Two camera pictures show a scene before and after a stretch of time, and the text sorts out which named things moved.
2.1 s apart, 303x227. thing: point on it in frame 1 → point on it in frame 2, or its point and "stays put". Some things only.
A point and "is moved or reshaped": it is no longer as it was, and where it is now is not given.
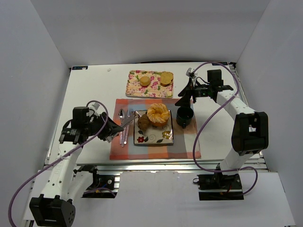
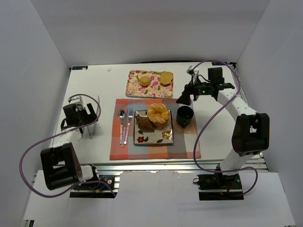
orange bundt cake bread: (158, 114) stays put
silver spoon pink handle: (122, 114) stays put
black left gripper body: (105, 126) → (87, 114)
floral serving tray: (155, 89) stays put
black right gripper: (189, 92) stays put
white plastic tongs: (136, 114) is moved or reshaped
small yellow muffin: (145, 81) stays put
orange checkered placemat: (185, 142) stays put
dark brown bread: (143, 122) is moved or reshaped
